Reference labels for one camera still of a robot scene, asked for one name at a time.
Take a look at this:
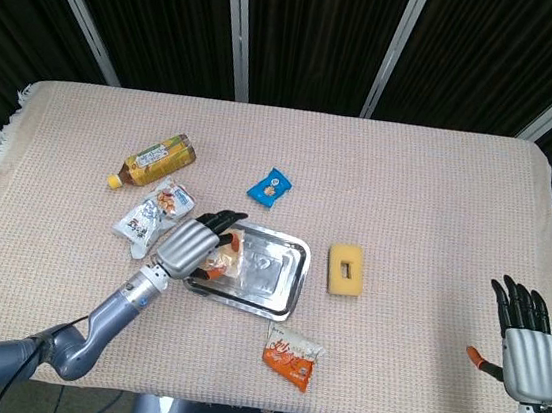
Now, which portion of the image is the orange and white snack packet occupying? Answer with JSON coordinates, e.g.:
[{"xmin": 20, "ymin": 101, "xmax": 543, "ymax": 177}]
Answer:
[{"xmin": 258, "ymin": 319, "xmax": 330, "ymax": 395}]

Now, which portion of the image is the yellow sponge with hole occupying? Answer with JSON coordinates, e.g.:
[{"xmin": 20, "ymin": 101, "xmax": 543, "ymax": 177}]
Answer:
[{"xmin": 323, "ymin": 241, "xmax": 370, "ymax": 299}]

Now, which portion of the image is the yellow tea bottle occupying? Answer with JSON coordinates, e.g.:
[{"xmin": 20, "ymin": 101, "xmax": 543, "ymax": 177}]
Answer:
[{"xmin": 106, "ymin": 124, "xmax": 200, "ymax": 200}]

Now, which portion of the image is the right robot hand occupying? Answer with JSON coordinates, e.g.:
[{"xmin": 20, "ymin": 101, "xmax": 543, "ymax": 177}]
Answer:
[{"xmin": 461, "ymin": 270, "xmax": 552, "ymax": 406}]

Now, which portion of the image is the beige snack bag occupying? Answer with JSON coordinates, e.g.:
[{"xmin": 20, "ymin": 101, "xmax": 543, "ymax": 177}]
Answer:
[{"xmin": 195, "ymin": 224, "xmax": 247, "ymax": 284}]

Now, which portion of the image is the blue snack packet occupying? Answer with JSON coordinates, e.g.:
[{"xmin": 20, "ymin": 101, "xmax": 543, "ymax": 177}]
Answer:
[{"xmin": 244, "ymin": 164, "xmax": 296, "ymax": 214}]

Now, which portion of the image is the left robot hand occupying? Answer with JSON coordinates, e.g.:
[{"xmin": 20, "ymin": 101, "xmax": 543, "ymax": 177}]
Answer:
[{"xmin": 151, "ymin": 200, "xmax": 250, "ymax": 289}]

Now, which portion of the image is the stainless steel tray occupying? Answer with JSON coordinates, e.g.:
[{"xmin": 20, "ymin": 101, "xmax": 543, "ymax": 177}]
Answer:
[{"xmin": 177, "ymin": 213, "xmax": 316, "ymax": 326}]

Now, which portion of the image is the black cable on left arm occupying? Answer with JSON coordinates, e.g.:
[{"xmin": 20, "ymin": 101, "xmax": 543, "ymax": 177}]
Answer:
[{"xmin": 0, "ymin": 303, "xmax": 92, "ymax": 413}]

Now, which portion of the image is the white snack bag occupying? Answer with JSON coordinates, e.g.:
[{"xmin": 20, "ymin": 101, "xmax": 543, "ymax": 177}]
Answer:
[{"xmin": 108, "ymin": 170, "xmax": 202, "ymax": 267}]

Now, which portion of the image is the beige woven tablecloth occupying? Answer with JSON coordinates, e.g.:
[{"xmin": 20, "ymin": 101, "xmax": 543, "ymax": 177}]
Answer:
[{"xmin": 0, "ymin": 72, "xmax": 552, "ymax": 413}]

